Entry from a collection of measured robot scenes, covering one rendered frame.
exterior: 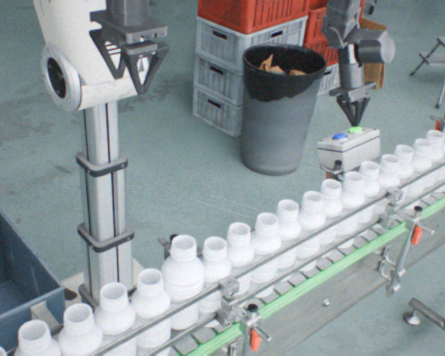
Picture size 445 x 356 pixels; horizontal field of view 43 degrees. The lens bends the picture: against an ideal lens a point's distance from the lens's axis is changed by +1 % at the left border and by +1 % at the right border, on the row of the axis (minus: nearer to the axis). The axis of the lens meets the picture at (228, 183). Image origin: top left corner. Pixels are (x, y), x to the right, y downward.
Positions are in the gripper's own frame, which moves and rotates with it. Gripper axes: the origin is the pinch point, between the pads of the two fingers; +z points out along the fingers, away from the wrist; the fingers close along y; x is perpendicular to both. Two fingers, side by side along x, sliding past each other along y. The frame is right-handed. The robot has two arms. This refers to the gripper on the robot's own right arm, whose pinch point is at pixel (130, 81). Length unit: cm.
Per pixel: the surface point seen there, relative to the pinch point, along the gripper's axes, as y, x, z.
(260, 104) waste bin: -119, 155, 95
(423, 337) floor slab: 8, 131, 140
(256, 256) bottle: 16.6, 14.3, 30.2
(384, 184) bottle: 17, 50, 28
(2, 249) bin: -42, -10, 56
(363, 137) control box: 2, 62, 28
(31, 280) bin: -27, -9, 56
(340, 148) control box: 2, 55, 29
